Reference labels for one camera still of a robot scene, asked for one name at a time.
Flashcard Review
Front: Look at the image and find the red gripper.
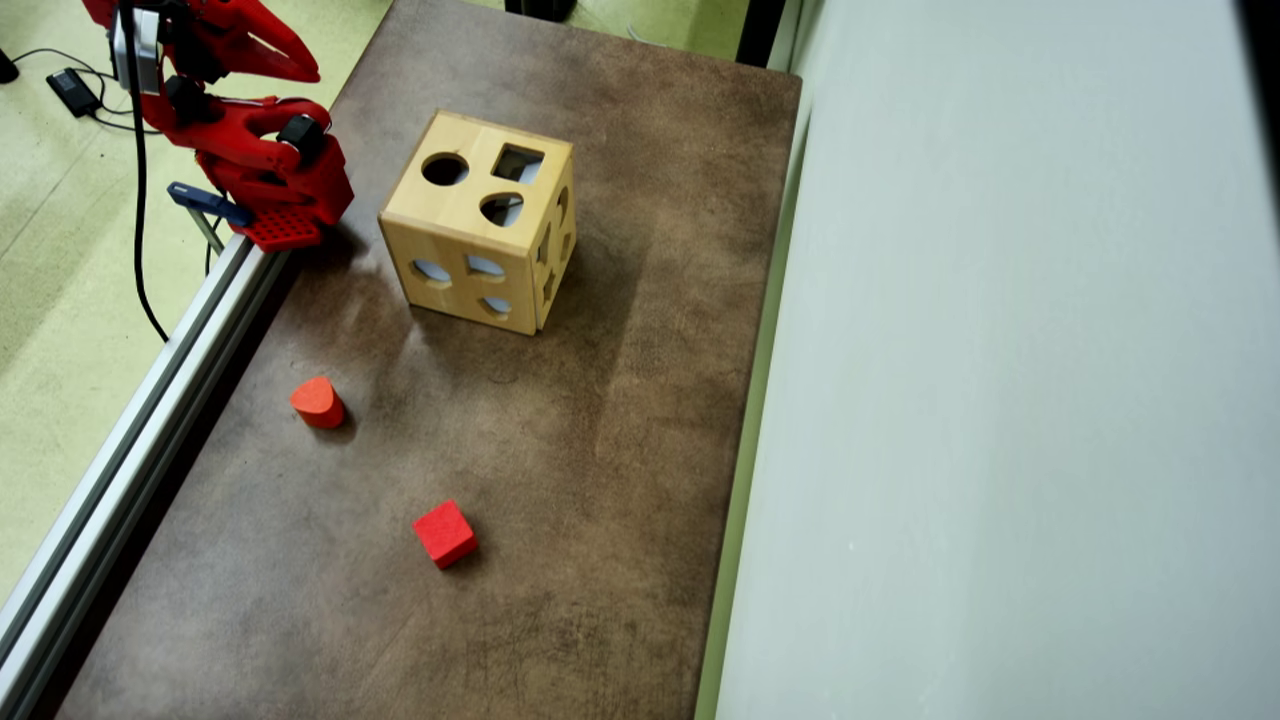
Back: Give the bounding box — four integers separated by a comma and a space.
160, 0, 323, 87

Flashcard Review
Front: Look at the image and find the wooden shape sorter box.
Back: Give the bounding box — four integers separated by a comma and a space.
378, 110, 576, 336

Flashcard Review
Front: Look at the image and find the blue table clamp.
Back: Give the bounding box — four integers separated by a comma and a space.
167, 181, 253, 256

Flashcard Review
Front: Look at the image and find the black power adapter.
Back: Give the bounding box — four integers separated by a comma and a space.
46, 67, 102, 118

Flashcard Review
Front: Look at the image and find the orange rounded triangle block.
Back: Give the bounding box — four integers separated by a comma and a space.
290, 375, 347, 431

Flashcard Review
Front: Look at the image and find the red wooden cube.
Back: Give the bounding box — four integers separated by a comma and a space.
412, 499, 480, 571

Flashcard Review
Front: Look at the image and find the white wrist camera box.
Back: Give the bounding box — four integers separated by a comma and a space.
110, 8, 162, 97

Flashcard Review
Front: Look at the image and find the thick black camera cable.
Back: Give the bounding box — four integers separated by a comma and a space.
118, 0, 169, 343

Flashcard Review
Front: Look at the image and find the thin black adapter cable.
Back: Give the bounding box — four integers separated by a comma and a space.
10, 47, 141, 136

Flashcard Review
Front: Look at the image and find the aluminium profile rail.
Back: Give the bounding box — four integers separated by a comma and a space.
0, 235, 291, 720

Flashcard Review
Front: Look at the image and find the dark vertical post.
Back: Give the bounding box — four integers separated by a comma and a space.
737, 0, 791, 71

